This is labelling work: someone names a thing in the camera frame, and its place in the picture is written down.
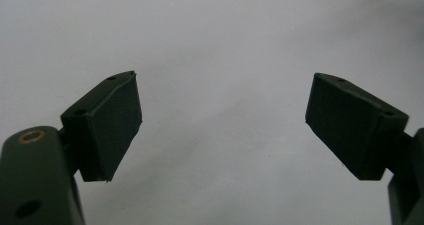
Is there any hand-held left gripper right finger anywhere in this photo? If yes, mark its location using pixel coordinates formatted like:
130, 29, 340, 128
304, 72, 410, 181

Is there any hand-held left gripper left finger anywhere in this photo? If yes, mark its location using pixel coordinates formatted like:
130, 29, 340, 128
59, 70, 144, 183

